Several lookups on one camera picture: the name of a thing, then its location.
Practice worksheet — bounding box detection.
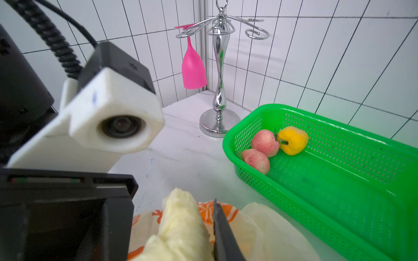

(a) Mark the yellow printed plastic bag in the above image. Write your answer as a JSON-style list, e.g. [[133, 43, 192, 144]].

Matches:
[[127, 188, 320, 261]]

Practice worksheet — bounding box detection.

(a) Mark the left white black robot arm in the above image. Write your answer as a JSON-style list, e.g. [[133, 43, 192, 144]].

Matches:
[[1, 28, 138, 261]]

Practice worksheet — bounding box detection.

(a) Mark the silver metal glass rack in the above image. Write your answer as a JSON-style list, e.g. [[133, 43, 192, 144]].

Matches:
[[176, 1, 270, 138]]

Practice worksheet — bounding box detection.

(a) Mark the pink peach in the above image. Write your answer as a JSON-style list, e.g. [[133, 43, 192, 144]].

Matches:
[[241, 149, 270, 175], [250, 129, 280, 158]]

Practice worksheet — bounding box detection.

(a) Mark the yellow bell pepper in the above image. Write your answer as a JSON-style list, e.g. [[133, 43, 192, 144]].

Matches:
[[277, 126, 309, 156]]

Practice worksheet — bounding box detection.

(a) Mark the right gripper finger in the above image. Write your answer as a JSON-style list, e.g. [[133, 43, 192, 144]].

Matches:
[[213, 199, 245, 261]]

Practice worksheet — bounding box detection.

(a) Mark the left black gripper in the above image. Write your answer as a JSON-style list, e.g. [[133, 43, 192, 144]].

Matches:
[[1, 169, 138, 261]]

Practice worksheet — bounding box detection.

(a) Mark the pink plastic wine glass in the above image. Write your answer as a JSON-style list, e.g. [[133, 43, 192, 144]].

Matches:
[[182, 37, 207, 90]]

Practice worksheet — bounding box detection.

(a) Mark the green plastic basket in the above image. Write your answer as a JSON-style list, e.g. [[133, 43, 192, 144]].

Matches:
[[223, 104, 418, 261]]

